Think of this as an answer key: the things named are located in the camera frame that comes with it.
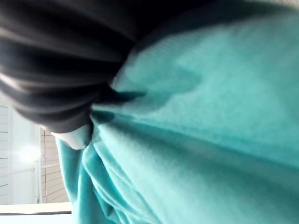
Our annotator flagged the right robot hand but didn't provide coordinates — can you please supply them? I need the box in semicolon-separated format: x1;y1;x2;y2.
0;0;299;150

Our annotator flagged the teal cloth garment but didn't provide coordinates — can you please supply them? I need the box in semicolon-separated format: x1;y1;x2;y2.
55;9;299;224

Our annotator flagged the white washing machine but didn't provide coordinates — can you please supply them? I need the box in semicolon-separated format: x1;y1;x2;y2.
0;202;72;224

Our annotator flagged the white window frame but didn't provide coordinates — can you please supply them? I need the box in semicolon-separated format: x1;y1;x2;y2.
0;102;59;205

